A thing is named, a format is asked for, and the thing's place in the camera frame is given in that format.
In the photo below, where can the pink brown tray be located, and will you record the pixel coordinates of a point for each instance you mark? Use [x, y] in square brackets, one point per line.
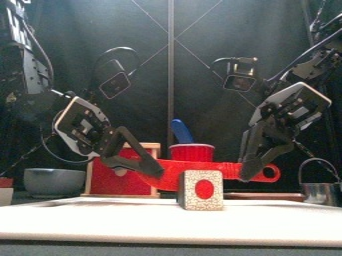
[262, 196]

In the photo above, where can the white cutting board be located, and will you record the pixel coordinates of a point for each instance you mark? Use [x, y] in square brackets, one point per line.
[134, 223]

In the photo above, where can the toy sushi piece red centre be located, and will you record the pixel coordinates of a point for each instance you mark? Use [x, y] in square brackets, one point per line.
[204, 189]

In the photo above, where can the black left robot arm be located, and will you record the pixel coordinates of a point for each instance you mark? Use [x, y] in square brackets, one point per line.
[27, 76]

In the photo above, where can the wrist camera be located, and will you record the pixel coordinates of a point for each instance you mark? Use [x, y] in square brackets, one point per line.
[241, 81]
[114, 81]

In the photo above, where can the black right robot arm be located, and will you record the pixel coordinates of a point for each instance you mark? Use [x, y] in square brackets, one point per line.
[312, 66]

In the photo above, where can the small metal bucket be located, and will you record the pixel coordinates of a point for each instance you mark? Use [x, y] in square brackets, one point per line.
[321, 194]

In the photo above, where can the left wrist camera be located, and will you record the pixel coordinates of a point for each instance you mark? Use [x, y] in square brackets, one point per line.
[114, 81]

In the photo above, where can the toy nigiri with red topping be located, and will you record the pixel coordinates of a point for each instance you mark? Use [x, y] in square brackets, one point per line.
[6, 196]

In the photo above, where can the wooden box with red panels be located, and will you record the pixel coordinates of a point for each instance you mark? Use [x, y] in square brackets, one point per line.
[115, 183]

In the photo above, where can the blue plastic utensil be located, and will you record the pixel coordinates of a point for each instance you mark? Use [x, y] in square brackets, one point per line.
[182, 131]

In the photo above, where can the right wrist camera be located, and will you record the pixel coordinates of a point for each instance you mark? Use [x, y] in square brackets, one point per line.
[241, 81]

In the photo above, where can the grey vertical frame pole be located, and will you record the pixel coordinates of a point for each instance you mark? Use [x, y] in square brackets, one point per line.
[170, 66]

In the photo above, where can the pale blue bowl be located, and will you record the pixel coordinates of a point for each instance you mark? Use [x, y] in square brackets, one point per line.
[54, 181]

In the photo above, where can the red plastic toy knife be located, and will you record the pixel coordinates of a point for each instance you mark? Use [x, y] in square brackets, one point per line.
[222, 168]

